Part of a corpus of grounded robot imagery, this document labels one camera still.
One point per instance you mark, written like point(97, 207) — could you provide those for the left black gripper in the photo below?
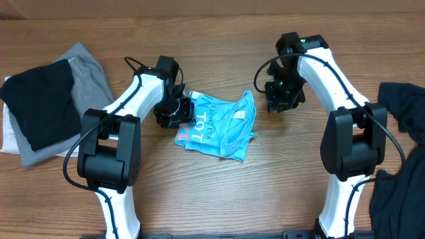
point(186, 113)

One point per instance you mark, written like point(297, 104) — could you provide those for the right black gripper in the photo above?
point(277, 103)

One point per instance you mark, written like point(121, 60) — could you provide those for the light blue printed t-shirt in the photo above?
point(222, 129)

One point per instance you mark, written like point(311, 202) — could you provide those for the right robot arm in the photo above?
point(354, 139)

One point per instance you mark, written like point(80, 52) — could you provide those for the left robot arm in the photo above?
point(109, 150)

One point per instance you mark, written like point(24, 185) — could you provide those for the grey folded garment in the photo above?
point(90, 90)

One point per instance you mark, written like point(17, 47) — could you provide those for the black folded garment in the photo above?
point(41, 101)

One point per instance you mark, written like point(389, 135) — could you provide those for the white folded garment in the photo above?
point(10, 142)

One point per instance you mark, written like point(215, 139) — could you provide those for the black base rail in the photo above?
point(225, 236)

